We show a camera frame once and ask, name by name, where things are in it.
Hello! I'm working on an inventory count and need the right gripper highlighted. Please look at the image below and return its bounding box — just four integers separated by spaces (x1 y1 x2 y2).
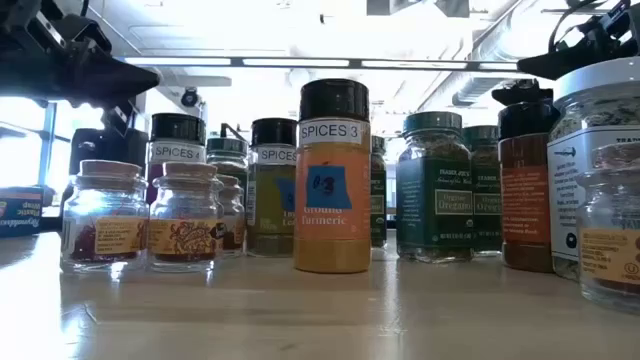
492 0 640 107

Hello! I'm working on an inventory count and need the black-framed wooden shelf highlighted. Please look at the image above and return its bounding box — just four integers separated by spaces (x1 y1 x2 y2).
219 122 250 144

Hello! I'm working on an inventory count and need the black ceiling-mounted camera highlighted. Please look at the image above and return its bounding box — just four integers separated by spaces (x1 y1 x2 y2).
179 87 204 109

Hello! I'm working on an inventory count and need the black toaster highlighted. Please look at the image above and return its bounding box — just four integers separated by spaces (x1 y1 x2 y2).
62 127 150 231

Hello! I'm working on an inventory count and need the blue plastic wrap box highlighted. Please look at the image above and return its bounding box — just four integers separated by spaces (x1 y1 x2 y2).
0 185 45 239

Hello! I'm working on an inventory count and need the black-lid thyme leaves jar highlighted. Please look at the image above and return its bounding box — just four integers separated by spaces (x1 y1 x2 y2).
244 117 300 258

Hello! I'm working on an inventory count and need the black-lid jar labelled SPICES 4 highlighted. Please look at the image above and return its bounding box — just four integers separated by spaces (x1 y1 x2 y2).
145 112 207 206

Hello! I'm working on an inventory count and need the black-lid brown spice jar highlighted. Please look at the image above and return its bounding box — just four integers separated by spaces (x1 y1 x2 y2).
498 102 560 274

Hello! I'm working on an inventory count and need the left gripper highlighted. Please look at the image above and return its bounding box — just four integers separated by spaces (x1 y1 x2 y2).
0 9 161 109

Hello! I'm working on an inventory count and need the small cork-topped glass jar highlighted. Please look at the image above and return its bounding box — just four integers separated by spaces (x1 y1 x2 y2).
215 173 247 259
59 159 150 274
574 141 640 315
147 160 225 274

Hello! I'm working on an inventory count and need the black-lid ground turmeric jar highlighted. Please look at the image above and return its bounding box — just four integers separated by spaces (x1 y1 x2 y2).
293 78 373 275

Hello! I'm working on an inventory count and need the white-lid bagel seasoning jar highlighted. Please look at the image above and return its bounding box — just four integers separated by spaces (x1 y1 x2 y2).
546 56 640 281

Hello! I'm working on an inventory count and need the green-lid green-label spice jar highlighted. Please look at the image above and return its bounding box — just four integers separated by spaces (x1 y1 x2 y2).
369 135 389 250
205 135 250 201
395 110 475 265
462 124 504 257

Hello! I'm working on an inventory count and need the long ceiling light bar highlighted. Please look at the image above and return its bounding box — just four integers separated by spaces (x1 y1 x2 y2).
115 56 521 71

